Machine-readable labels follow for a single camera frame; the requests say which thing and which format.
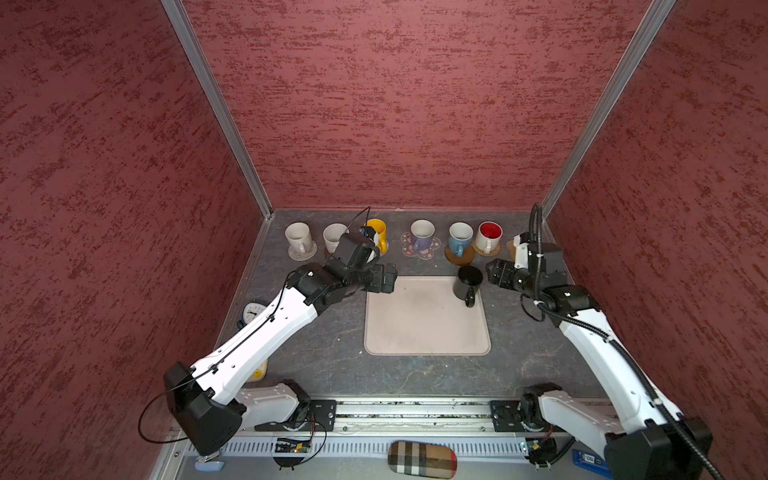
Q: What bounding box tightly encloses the blue tool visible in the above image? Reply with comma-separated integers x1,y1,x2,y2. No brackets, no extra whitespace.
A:
571,449,613,479

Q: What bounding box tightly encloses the small stapler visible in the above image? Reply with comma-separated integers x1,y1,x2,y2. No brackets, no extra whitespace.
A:
194,457,225,473

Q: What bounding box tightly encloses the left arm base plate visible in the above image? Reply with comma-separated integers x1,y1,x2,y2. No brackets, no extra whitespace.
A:
253,399,338,433

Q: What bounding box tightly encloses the yellow mug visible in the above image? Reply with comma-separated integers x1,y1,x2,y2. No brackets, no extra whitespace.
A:
366,219,388,255

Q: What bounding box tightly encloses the red inside white mug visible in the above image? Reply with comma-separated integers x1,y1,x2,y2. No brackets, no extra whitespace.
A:
473,221,503,252

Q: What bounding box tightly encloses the cream white mug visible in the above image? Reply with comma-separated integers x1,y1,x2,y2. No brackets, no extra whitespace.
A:
285,222,313,251

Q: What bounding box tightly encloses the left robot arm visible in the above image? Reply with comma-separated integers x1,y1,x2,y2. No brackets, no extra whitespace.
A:
163,263,398,456

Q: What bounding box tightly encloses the pink flower coaster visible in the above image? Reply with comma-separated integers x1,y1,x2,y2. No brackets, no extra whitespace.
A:
400,232,441,261

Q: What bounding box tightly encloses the black mug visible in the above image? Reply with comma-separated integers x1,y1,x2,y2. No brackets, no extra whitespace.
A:
453,265,483,308

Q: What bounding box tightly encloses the plaid glasses case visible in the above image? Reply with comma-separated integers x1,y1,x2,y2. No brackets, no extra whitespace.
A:
387,440,458,479

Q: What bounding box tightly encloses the beige spiral round coaster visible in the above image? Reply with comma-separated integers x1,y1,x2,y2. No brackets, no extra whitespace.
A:
288,241,317,262

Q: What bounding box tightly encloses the lavender handle mug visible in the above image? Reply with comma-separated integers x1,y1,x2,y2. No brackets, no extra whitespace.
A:
410,219,435,252

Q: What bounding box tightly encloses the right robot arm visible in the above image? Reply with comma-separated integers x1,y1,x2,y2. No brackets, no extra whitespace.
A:
486,243,723,479

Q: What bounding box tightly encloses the white speckled mug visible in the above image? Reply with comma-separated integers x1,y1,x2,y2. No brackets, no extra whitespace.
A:
323,223,348,254

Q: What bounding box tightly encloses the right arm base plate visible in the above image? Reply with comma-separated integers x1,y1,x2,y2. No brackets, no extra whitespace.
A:
489,395,565,434

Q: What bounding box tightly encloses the brown cork round coaster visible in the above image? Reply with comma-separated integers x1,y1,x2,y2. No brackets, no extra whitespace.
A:
444,246,476,266

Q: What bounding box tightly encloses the light blue mug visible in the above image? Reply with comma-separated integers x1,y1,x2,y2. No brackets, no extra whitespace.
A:
448,222,474,258

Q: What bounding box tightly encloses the beige rectangular tray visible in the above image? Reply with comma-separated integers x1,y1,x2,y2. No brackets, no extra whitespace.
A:
364,276,491,356

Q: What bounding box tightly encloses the cream calculator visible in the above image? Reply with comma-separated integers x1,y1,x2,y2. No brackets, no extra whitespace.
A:
247,359,268,383

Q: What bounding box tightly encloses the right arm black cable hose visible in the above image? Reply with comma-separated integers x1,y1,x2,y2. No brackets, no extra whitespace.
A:
527,203,727,480

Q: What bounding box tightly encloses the brown wooden flower coaster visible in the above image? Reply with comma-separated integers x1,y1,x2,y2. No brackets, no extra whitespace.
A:
506,240,517,261

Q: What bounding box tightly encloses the aluminium rail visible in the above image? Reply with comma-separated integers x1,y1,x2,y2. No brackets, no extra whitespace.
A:
221,387,588,431

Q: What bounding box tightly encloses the left circuit board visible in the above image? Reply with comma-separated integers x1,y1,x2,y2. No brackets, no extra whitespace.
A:
275,438,312,455

